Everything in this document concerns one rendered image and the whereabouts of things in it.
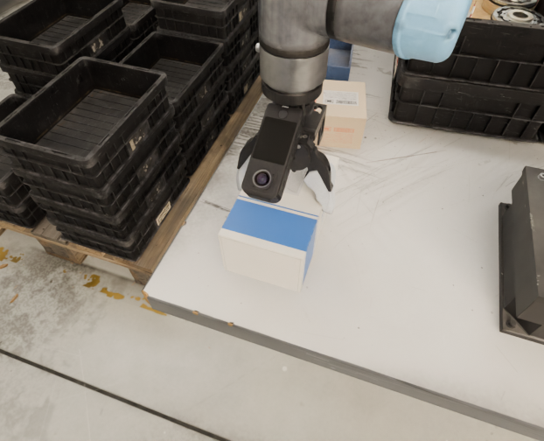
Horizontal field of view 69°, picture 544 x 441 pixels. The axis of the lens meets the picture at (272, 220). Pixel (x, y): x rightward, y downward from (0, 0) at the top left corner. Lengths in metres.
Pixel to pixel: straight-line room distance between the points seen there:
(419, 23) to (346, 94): 0.48
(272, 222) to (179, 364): 0.86
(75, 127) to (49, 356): 0.71
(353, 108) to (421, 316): 0.40
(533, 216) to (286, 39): 0.43
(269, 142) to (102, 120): 0.91
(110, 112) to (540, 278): 1.17
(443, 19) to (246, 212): 0.33
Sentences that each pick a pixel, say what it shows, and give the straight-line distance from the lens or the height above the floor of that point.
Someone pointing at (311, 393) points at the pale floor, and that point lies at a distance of 1.29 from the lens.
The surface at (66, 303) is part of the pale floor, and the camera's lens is 1.55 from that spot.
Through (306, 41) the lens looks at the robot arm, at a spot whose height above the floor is 1.04.
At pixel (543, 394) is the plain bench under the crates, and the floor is 0.70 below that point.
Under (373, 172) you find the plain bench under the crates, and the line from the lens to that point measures 0.79.
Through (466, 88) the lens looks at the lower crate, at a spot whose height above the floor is 0.81.
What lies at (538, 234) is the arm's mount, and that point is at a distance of 0.65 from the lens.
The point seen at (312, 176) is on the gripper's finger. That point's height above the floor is 0.86.
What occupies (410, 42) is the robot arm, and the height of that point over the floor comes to 1.07.
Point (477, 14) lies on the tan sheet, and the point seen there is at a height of 0.83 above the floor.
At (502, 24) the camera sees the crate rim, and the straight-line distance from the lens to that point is 0.81.
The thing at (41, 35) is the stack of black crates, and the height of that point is 0.49.
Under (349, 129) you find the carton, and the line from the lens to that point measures 0.80.
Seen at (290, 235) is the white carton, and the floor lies 0.81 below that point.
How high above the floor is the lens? 1.24
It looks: 52 degrees down
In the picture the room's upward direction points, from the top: straight up
